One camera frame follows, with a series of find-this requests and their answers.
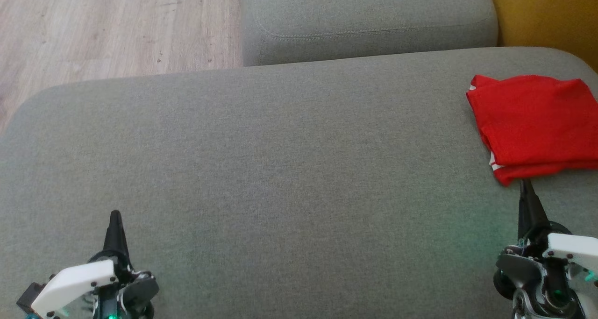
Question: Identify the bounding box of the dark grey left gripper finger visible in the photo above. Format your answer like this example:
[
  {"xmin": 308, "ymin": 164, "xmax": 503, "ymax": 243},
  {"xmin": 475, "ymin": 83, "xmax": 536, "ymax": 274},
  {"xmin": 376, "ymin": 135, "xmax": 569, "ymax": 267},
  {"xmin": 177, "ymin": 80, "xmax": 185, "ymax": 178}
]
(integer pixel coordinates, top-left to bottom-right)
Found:
[{"xmin": 102, "ymin": 210, "xmax": 131, "ymax": 269}]

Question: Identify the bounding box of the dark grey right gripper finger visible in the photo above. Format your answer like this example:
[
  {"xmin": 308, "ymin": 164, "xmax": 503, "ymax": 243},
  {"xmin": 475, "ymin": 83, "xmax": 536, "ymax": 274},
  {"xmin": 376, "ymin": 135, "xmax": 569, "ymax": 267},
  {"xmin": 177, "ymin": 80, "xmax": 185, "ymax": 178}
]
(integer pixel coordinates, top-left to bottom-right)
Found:
[{"xmin": 517, "ymin": 178, "xmax": 552, "ymax": 246}]

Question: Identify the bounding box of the red white basketball jersey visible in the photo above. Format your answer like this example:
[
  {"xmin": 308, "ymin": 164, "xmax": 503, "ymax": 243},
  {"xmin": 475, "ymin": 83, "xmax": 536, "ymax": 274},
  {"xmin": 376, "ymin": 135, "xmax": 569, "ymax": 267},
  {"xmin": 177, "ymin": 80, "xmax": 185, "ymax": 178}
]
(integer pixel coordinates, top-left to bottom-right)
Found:
[{"xmin": 466, "ymin": 74, "xmax": 598, "ymax": 167}]

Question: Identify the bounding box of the yellow sofa backrest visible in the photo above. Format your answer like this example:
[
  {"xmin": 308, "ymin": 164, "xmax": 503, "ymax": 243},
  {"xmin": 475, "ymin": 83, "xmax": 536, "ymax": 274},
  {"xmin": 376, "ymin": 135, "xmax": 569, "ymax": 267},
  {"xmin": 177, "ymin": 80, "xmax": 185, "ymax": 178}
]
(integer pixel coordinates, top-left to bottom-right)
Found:
[{"xmin": 484, "ymin": 0, "xmax": 598, "ymax": 73}]

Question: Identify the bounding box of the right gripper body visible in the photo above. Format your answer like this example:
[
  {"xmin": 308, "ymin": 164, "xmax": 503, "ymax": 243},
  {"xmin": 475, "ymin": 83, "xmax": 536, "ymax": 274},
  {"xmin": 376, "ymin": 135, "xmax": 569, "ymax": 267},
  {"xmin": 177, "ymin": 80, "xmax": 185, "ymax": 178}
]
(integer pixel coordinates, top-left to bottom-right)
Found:
[{"xmin": 493, "ymin": 221, "xmax": 598, "ymax": 294}]

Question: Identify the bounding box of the grey fabric sofa cushion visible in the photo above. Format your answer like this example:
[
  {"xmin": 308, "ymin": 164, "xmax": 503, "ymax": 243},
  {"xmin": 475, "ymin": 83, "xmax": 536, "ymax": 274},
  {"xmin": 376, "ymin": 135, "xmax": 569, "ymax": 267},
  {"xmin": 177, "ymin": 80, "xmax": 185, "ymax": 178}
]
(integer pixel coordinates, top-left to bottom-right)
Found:
[{"xmin": 239, "ymin": 0, "xmax": 499, "ymax": 68}]

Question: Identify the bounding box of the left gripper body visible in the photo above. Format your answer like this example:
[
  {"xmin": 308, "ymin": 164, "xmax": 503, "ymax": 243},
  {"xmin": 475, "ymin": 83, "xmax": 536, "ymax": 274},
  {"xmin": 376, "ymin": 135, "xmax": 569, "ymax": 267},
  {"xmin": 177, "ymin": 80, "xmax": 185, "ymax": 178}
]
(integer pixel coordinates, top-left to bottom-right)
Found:
[{"xmin": 29, "ymin": 251, "xmax": 160, "ymax": 319}]

